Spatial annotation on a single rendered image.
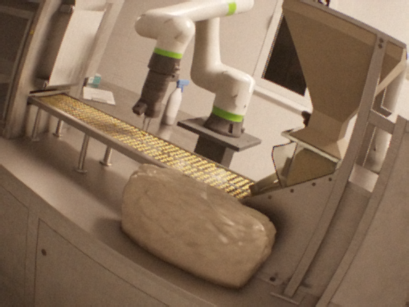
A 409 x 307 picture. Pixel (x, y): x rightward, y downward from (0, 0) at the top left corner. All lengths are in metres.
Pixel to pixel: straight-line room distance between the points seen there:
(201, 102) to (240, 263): 2.93
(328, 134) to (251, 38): 2.66
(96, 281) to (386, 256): 0.76
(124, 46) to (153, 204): 3.28
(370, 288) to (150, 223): 0.59
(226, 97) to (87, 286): 1.04
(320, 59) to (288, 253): 0.49
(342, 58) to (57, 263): 0.94
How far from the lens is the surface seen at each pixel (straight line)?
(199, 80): 2.15
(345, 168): 1.17
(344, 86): 1.24
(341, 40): 1.20
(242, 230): 1.19
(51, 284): 1.48
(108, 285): 1.31
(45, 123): 1.89
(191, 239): 1.21
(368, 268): 1.23
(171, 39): 1.53
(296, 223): 1.30
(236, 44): 3.95
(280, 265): 1.34
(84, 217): 1.35
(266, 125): 3.88
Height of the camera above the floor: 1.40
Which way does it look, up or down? 16 degrees down
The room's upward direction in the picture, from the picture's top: 19 degrees clockwise
